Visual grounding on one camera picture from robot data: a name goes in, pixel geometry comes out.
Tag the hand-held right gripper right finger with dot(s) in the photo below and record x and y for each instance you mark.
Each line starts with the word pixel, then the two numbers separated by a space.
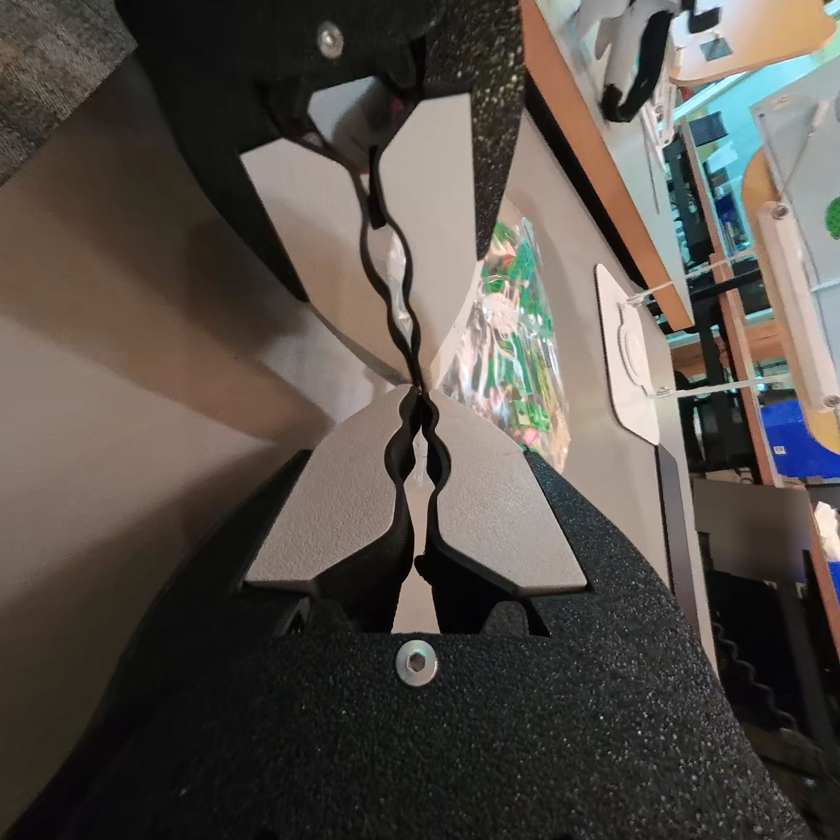
pixel 499 525

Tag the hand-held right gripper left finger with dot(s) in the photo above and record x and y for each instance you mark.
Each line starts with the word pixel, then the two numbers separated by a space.
pixel 341 512

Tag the clear plastic bag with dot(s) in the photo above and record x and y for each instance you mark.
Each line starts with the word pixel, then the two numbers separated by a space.
pixel 472 367

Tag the pile of lego pieces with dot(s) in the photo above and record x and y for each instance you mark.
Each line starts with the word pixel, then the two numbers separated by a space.
pixel 518 275

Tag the spare hand-held gripper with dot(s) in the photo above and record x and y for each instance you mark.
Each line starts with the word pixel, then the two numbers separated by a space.
pixel 630 39

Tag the white book stand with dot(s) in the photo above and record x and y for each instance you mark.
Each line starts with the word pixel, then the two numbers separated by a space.
pixel 617 394

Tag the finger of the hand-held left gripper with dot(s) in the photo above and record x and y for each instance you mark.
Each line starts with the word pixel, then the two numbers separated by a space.
pixel 433 216
pixel 308 216

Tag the grey wood-edged desk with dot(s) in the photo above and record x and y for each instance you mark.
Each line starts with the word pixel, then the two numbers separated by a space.
pixel 590 131

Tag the open instruction booklet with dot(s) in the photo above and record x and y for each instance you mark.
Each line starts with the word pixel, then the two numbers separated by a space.
pixel 814 197

